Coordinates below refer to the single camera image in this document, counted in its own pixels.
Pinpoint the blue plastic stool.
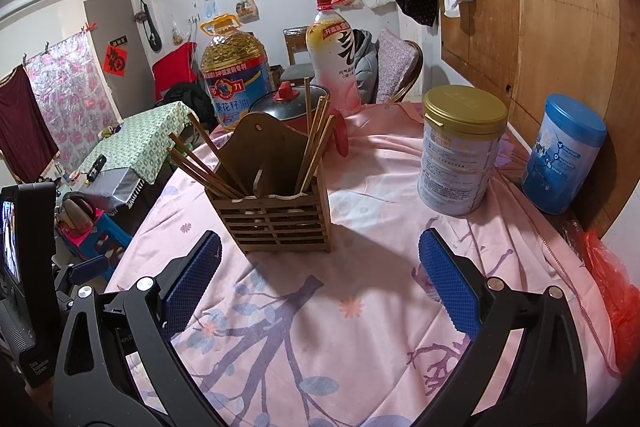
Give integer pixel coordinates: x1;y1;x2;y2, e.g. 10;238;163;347
75;212;133;283

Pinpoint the dark red hanging cloth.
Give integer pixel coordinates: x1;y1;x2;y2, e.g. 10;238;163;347
0;66;60;184

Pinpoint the red plastic bag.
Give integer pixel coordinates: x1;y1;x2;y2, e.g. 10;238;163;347
582;229;640;375

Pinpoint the green patterned tablecloth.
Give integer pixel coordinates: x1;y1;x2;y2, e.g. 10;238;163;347
80;101;197;185

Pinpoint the black racket bag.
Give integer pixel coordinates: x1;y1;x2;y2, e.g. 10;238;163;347
136;0;162;54

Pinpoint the white drink bottle red cap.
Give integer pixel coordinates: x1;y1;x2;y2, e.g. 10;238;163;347
305;0;362;112

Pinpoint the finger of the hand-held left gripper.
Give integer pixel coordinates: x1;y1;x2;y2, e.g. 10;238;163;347
54;288;77;333
54;255;110;290

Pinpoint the group of wooden chopsticks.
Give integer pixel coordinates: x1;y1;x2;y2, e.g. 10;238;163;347
167;77;335;198

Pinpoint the small plastic snack bag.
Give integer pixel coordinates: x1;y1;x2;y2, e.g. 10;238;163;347
235;0;260;22

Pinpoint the chair with floral cushion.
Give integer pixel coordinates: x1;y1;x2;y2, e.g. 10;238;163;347
375;27;425;104

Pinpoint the pink floral plastic sheet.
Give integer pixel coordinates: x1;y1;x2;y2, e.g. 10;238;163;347
24;29;118;172

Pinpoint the wooden slatted chopstick holder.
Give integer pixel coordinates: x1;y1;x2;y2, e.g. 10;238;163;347
204;112;333;255

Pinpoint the black jacket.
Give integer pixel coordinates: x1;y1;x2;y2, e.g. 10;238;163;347
155;82;216;128

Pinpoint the pink floral tablecloth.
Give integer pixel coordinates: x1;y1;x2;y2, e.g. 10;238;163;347
105;101;623;427

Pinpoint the large wooden board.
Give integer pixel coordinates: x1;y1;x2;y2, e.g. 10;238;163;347
440;0;640;240

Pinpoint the blue lidded can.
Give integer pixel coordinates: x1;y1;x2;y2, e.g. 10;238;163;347
520;94;608;215

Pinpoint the gold lid milk powder can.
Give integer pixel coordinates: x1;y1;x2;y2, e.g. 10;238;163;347
416;86;509;217

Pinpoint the black remote control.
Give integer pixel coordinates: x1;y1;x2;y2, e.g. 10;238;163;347
86;154;107;185

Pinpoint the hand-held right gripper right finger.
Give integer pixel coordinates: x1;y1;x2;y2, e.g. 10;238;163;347
419;228;587;427

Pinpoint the silver fringed cloth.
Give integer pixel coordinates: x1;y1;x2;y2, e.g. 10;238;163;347
85;167;146;210

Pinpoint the metal kettle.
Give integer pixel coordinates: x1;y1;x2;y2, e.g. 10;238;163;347
59;197;98;233

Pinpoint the red pot with lid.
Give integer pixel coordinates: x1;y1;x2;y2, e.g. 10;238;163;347
249;81;348;158

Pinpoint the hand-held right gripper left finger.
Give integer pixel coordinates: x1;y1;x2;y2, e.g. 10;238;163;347
52;230;222;427

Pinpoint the grey padded jacket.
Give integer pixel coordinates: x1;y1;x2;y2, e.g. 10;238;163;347
352;28;381;102

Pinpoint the large cooking oil bottle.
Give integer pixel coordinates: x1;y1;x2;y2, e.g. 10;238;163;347
200;13;273;131

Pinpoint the grey door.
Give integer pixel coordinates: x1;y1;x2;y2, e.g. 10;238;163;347
84;0;156;118

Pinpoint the wooden chair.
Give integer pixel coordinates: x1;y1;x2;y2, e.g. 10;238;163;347
282;27;316;82

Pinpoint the red paper square on door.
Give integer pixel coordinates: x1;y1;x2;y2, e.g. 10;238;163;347
103;45;126;78

